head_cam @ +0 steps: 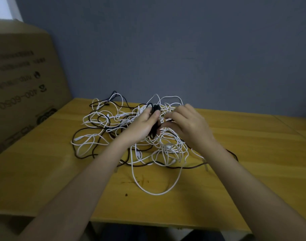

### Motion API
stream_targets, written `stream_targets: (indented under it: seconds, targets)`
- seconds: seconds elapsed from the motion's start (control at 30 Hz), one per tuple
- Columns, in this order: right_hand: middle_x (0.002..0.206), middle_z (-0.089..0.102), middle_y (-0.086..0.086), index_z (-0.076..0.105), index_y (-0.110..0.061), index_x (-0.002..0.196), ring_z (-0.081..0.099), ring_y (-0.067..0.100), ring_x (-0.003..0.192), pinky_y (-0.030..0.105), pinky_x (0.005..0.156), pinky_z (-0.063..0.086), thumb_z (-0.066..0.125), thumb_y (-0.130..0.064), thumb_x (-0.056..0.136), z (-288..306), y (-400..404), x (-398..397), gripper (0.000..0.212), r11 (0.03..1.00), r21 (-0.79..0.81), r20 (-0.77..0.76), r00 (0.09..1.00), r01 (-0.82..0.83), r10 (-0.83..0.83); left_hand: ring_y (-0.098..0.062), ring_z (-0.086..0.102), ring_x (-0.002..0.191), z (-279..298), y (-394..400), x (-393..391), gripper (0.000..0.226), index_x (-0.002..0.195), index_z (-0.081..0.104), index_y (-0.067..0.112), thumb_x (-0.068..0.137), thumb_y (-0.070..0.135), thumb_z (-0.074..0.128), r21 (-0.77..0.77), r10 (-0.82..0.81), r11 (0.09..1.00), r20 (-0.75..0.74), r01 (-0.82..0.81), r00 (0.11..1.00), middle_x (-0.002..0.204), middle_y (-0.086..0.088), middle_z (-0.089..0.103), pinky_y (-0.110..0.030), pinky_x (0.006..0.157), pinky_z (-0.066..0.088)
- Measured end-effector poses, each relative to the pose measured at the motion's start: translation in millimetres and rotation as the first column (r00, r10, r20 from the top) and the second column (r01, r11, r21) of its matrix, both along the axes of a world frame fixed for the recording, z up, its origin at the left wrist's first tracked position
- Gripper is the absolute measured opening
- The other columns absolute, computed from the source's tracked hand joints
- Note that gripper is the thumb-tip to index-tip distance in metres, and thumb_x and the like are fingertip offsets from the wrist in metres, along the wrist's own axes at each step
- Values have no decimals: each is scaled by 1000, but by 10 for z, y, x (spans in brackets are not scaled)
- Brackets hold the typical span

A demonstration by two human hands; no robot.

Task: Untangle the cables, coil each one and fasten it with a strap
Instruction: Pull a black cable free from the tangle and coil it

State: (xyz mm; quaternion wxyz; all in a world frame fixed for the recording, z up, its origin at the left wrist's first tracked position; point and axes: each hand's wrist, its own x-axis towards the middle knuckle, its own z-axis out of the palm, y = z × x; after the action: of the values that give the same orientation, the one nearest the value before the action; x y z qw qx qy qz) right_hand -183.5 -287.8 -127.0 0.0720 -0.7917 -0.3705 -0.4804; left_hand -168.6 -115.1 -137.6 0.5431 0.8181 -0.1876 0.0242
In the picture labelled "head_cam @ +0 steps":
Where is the person's right hand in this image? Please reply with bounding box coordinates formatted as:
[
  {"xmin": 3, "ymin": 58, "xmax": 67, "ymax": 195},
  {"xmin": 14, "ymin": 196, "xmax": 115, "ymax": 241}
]
[{"xmin": 160, "ymin": 103, "xmax": 214, "ymax": 152}]

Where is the person's left hand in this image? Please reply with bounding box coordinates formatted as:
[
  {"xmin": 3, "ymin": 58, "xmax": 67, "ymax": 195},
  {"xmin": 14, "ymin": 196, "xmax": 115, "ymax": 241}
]
[{"xmin": 120, "ymin": 105, "xmax": 162, "ymax": 147}]

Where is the tangle of white cables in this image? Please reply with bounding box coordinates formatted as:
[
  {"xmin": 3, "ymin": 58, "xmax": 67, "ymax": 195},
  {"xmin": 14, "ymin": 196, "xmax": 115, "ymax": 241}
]
[{"xmin": 72, "ymin": 93, "xmax": 206, "ymax": 196}]

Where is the person's right forearm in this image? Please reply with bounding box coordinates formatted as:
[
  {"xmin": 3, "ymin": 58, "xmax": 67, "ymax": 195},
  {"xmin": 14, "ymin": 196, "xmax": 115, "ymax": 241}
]
[{"xmin": 202, "ymin": 144, "xmax": 306, "ymax": 241}]

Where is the person's left forearm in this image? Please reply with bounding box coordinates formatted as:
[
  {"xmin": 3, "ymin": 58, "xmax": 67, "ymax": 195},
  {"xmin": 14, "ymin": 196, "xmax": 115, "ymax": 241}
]
[{"xmin": 20, "ymin": 139, "xmax": 140, "ymax": 241}]

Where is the person's dark clothing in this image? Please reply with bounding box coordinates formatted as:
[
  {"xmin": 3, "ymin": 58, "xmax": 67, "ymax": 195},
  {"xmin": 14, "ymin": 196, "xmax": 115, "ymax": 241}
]
[{"xmin": 95, "ymin": 223, "xmax": 225, "ymax": 241}]

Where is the plain brown cardboard box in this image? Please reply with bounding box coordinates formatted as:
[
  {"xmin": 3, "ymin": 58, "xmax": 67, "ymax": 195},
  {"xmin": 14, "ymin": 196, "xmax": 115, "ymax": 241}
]
[{"xmin": 0, "ymin": 20, "xmax": 73, "ymax": 160}]

